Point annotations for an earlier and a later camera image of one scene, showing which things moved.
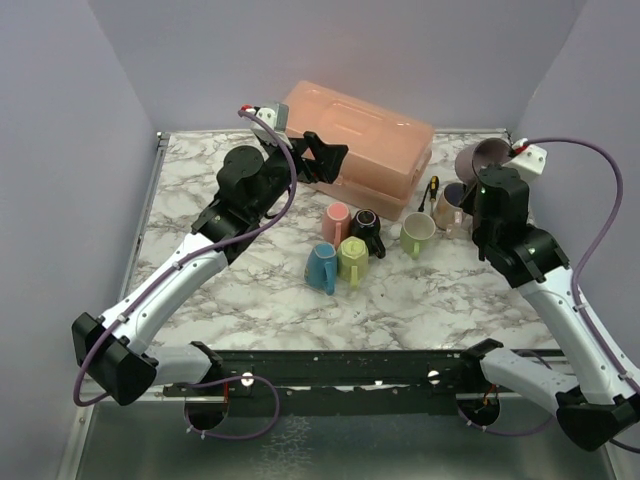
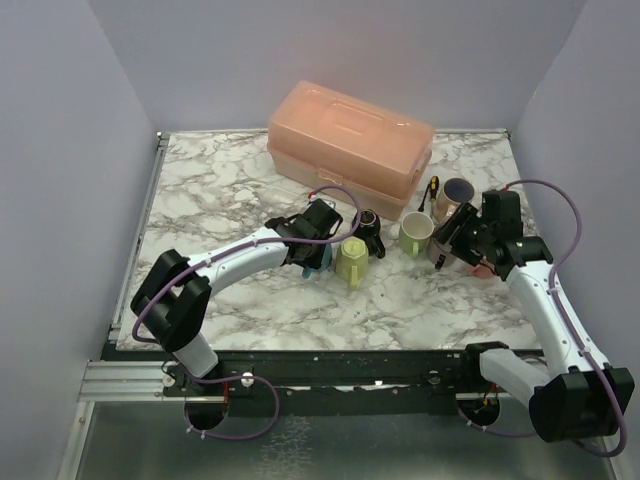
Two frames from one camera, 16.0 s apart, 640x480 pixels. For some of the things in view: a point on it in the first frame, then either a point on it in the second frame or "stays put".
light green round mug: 416,230 stays put
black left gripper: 328,157 -> 312,261
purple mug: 470,159 -> 434,249
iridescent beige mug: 449,214 stays put
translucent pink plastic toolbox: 386,155 stays put
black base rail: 338,383 stays put
